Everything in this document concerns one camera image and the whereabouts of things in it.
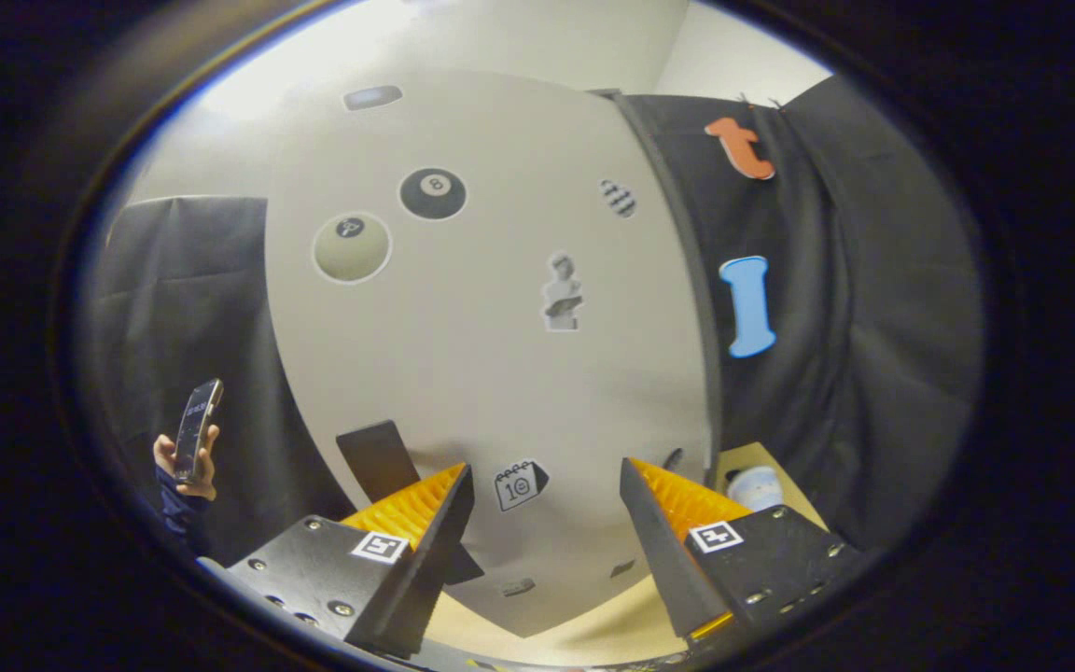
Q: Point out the black backdrop cloth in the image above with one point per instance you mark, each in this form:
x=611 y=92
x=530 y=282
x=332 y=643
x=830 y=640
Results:
x=873 y=327

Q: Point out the dark smartphone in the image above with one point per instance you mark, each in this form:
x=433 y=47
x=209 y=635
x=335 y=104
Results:
x=197 y=429

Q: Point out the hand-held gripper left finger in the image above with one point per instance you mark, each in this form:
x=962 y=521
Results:
x=430 y=569

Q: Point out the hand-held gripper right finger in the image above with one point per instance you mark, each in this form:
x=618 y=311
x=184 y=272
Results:
x=663 y=560

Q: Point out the white cabinet door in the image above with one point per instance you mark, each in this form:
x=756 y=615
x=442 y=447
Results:
x=500 y=373

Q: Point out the white and blue cup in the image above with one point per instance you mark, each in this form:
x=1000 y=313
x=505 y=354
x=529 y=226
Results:
x=757 y=490

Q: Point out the dark grey cabinet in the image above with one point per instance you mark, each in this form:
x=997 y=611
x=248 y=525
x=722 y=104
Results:
x=707 y=327

